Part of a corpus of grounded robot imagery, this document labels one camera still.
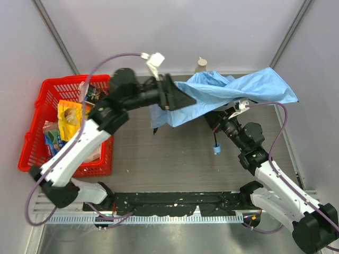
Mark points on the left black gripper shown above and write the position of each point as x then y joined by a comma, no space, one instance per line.
164,92

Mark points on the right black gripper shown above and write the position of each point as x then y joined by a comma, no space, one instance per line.
214,118

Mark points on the light blue folding umbrella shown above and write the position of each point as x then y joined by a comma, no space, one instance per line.
212,90

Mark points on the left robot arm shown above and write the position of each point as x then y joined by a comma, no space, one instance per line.
104,119

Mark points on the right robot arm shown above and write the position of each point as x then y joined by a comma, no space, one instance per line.
313,226

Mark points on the cream cap lotion bottle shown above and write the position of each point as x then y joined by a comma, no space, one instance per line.
201,65

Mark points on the dark coffee carton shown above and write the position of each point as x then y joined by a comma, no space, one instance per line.
94,94

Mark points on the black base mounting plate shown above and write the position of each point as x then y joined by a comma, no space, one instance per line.
178,204

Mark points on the pink snack packet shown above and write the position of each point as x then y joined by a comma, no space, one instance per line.
94,155

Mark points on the yellow Lays chip bag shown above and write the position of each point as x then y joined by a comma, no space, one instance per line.
69,118

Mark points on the red plastic basket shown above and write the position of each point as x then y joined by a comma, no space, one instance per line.
34,150

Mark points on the blue green snack box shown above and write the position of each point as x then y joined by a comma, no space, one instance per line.
52,138

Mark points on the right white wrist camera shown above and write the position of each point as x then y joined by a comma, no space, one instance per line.
240,107

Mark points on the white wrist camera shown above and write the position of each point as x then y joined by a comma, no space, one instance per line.
240,107
153,62

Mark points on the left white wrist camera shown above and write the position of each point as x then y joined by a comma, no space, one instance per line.
153,62

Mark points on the white slotted cable duct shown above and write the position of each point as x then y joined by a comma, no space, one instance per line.
193,219

